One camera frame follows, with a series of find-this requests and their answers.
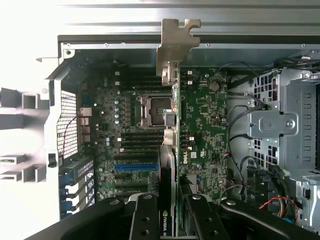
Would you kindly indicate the silver drive cage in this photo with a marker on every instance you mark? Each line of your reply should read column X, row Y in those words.
column 300, row 120

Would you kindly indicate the open black PC case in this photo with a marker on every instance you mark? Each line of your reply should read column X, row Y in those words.
column 52, row 120

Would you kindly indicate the round coin cell battery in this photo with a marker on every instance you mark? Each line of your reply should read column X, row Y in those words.
column 214, row 86

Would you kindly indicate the green motherboard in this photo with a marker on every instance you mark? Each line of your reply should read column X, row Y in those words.
column 205, row 125

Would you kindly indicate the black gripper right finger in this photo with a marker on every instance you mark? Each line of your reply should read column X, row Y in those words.
column 202, row 220

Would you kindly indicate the blue expansion slot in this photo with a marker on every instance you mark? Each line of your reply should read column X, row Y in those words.
column 135, row 167

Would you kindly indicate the CPU socket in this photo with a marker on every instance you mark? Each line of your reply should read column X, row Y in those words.
column 150, row 110

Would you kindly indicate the grey parts rack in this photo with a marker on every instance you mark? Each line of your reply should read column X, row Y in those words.
column 10, row 100

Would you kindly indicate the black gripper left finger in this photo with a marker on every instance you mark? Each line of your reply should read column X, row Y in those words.
column 145, row 220

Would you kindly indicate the silver disk bay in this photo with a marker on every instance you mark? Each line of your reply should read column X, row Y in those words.
column 310, row 200

